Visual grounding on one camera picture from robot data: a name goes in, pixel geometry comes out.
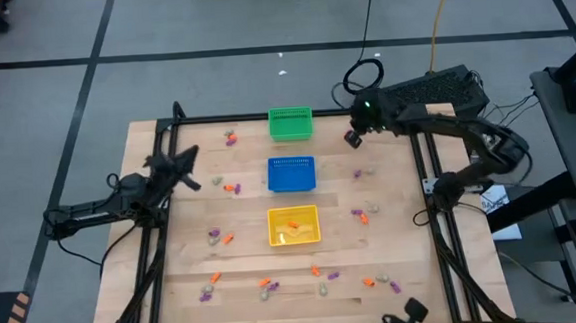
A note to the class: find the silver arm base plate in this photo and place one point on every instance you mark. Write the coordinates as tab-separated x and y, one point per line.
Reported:
427	187

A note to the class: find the yellow plastic basket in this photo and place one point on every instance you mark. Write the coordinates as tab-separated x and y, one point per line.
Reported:
302	236

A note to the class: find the blue plastic basket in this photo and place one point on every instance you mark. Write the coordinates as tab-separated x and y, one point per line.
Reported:
291	176

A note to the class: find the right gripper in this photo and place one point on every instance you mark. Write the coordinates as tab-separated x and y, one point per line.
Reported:
370	114

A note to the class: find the black desk crossbar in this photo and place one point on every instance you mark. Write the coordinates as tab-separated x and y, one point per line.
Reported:
531	202

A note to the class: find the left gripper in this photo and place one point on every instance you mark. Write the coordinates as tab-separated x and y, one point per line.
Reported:
166	171

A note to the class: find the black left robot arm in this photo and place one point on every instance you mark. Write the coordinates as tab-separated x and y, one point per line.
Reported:
91	213

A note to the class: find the black keyboard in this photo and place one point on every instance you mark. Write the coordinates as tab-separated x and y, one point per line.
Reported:
439	89

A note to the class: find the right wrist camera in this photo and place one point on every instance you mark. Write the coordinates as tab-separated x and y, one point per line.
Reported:
353	140

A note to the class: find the green plastic basket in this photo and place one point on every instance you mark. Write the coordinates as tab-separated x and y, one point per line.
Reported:
291	131

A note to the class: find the white printed paper sheet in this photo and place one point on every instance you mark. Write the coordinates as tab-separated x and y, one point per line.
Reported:
507	231

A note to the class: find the pale skull decoration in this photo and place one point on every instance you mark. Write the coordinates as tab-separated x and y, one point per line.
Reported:
382	278
228	132
372	208
369	170
323	289
264	295
207	288
216	181
214	240

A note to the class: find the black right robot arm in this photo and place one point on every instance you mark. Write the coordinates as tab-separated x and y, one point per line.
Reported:
466	130

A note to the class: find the purple skeleton figure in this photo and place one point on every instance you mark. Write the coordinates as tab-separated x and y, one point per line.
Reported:
205	297
395	287
237	188
333	275
231	142
357	173
214	232
356	211
273	286

